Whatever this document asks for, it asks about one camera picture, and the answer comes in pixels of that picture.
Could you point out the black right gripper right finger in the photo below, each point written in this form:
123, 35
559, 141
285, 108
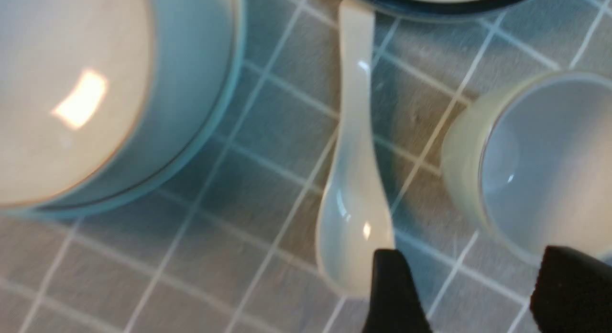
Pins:
573, 293

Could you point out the thin rimmed white bowl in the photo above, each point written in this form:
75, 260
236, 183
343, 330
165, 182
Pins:
71, 94

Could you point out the grey checked tablecloth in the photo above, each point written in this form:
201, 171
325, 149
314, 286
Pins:
227, 245

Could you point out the large plain white spoon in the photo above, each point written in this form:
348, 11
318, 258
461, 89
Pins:
354, 218

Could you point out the plain white cup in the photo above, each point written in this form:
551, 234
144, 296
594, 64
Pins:
529, 163

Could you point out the large plain white plate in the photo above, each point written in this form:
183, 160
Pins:
224, 98

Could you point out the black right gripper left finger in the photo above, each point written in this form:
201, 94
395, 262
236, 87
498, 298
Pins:
394, 305

